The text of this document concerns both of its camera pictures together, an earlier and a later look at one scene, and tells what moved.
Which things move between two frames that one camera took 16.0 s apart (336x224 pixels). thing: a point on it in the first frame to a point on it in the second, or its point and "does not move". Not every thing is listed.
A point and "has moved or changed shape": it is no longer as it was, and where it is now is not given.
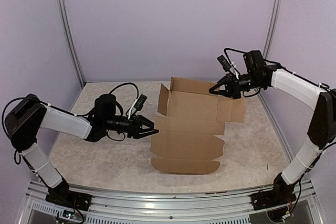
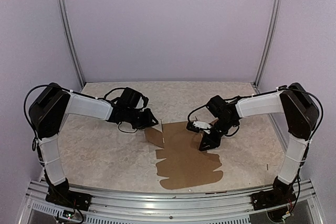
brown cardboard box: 191,120 has moved or changed shape
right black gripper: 232,85 to 213,142
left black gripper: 135,130 to 148,121
